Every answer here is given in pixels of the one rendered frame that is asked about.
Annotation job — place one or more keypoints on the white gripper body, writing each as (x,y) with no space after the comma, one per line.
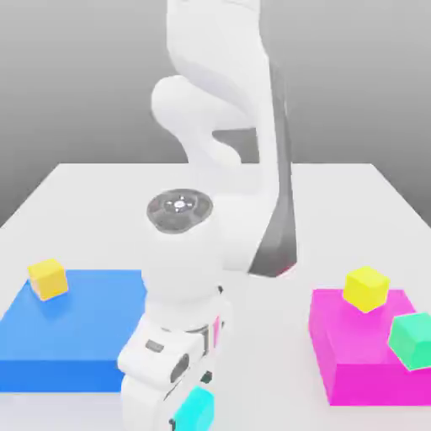
(144,410)

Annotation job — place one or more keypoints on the small cyan cube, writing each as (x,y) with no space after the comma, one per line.
(195,409)

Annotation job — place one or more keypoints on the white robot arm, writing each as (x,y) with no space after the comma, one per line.
(188,256)

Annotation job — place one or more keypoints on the small orange-yellow cube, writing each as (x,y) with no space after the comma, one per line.
(47,279)

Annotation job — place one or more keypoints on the small yellow cube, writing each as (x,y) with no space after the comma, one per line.
(366,288)

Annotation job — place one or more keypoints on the small green cube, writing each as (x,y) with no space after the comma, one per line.
(412,340)

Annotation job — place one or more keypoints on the large blue box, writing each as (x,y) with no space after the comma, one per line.
(74,330)

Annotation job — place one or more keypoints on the large magenta box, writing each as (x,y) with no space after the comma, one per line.
(357,357)

